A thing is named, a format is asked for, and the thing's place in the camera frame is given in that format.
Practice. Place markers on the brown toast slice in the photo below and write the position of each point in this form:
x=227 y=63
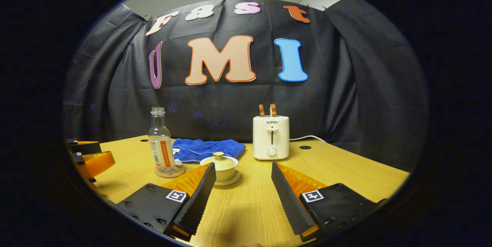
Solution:
x=261 y=110
x=273 y=110

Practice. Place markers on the round cork coaster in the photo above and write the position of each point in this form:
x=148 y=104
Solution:
x=180 y=171

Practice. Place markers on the black backdrop cloth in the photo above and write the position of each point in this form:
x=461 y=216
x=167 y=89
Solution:
x=346 y=85

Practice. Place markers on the cream ceramic teacup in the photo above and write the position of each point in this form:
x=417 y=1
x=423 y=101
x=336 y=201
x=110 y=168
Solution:
x=226 y=174

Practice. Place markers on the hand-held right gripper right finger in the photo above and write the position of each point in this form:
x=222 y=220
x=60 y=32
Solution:
x=290 y=204

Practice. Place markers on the blue towel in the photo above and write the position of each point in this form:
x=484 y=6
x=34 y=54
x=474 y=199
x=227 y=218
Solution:
x=211 y=148

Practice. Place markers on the cream teacup lid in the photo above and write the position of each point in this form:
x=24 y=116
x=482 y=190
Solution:
x=221 y=162

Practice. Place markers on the cream ceramic saucer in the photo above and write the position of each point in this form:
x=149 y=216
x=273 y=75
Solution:
x=233 y=180

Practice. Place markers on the clear plastic water bottle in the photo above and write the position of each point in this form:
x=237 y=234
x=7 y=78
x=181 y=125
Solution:
x=161 y=147

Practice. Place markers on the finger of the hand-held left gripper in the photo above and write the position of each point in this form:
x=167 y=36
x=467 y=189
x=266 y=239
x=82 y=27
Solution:
x=98 y=162
x=90 y=148

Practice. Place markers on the white toaster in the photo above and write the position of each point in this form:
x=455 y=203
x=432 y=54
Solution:
x=271 y=137

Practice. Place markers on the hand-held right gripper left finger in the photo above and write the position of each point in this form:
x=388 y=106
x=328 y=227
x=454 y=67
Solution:
x=198 y=201

